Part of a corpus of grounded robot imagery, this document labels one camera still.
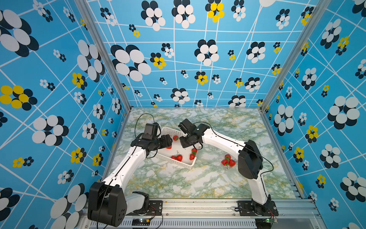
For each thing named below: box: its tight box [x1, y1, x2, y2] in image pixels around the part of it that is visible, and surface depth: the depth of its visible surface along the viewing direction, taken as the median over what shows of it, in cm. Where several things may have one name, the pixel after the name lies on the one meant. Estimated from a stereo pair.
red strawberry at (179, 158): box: [176, 154, 183, 162], surface depth 92 cm
